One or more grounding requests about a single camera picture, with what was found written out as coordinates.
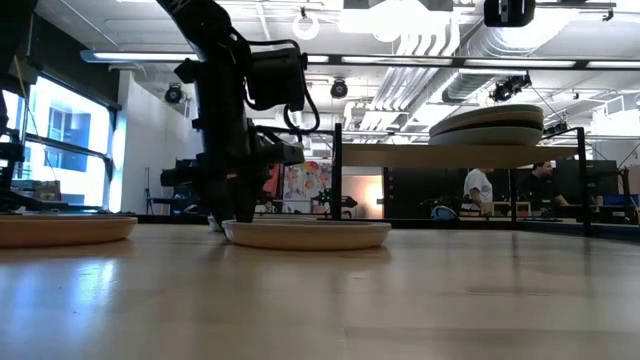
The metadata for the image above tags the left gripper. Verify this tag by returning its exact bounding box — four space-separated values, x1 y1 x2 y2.
192 116 306 224

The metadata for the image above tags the beige plate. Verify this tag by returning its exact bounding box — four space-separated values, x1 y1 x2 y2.
221 218 393 252

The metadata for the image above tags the orange plate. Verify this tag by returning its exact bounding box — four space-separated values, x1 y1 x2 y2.
0 214 139 250

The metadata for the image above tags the pink plate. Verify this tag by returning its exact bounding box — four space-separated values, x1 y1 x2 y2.
429 110 546 137

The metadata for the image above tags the wooden shelf with black posts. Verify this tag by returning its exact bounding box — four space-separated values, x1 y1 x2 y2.
332 122 592 237

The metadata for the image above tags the black ceiling spotlight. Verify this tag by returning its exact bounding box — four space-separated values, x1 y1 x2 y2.
329 78 350 100
163 83 184 105

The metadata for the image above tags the long ceiling light bar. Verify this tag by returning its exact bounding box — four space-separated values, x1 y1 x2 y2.
79 48 640 72

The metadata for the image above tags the large window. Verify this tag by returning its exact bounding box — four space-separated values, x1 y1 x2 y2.
0 74 121 214

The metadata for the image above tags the black cabinet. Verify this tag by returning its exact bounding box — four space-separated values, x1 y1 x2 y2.
383 167 469 220

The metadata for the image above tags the blue white helmet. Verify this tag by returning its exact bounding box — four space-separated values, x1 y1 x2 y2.
430 204 459 222

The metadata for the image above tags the person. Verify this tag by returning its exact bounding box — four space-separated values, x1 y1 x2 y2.
517 159 571 211
462 167 496 217

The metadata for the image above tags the black spotlight cluster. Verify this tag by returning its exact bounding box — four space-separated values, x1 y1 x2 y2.
488 73 533 104

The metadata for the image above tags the black monitor screen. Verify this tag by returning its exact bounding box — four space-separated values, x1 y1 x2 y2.
554 159 621 201

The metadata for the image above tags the orange wall panel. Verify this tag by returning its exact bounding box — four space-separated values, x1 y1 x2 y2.
262 164 284 202

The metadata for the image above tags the black aluminium rig frame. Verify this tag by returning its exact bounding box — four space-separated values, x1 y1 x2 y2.
0 212 640 244

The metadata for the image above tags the colourful wall poster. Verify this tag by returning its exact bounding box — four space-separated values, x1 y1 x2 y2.
282 159 334 215

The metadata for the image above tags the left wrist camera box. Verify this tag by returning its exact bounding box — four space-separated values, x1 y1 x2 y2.
246 46 309 113

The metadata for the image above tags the white hanging ring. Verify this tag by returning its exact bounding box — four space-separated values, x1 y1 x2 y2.
292 12 321 41

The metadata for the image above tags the silver ventilation duct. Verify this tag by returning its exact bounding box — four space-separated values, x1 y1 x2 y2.
439 0 581 105

